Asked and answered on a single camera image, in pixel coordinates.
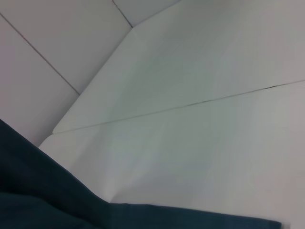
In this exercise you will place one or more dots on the teal T-shirt with FREE print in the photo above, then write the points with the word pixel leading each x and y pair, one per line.
pixel 35 190

